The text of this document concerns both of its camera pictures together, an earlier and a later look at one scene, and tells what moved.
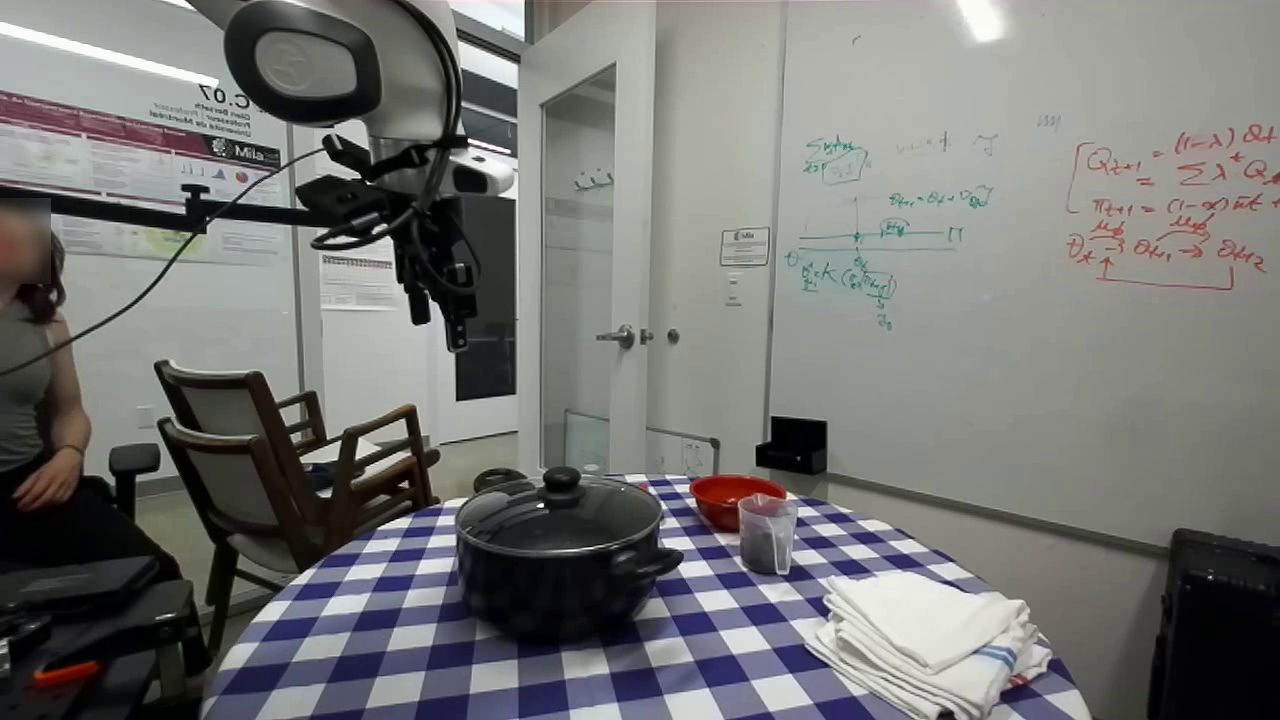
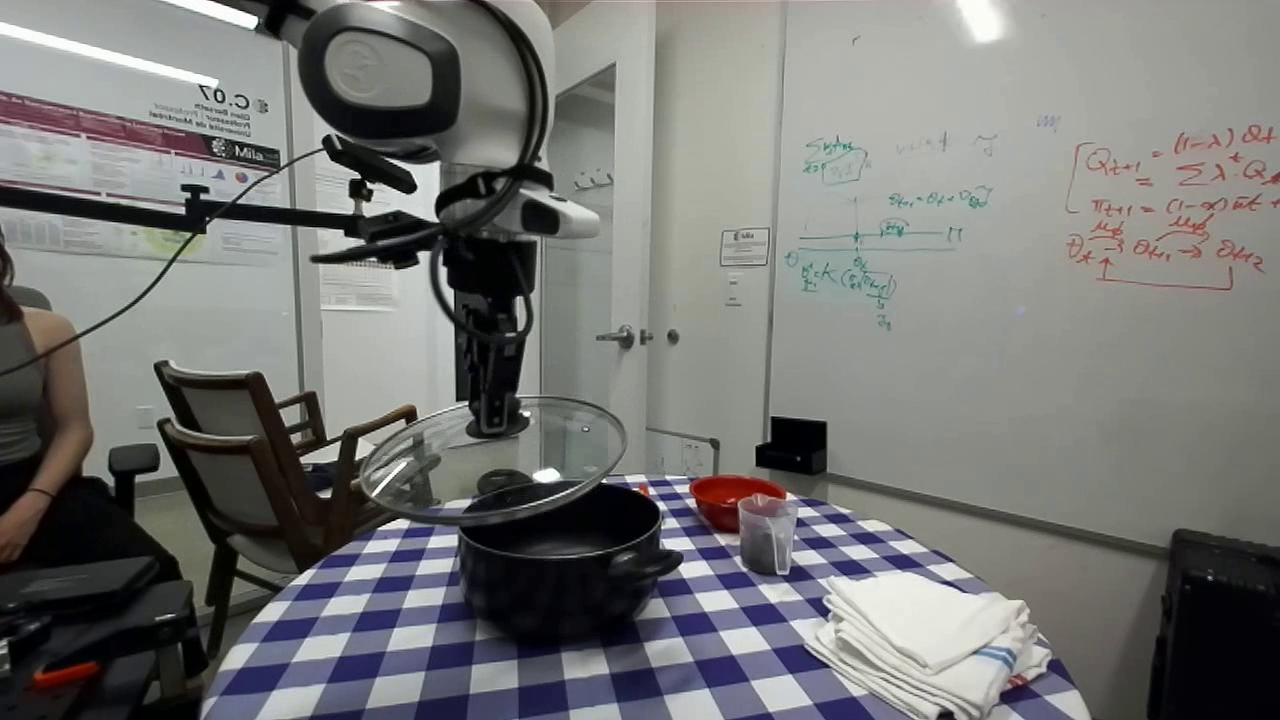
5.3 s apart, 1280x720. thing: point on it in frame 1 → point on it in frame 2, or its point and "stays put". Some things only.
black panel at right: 1219,651 stays put
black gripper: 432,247 → 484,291
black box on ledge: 795,444 stays put
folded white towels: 942,651 stays put
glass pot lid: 558,514 → 436,468
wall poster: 132,138 stays put
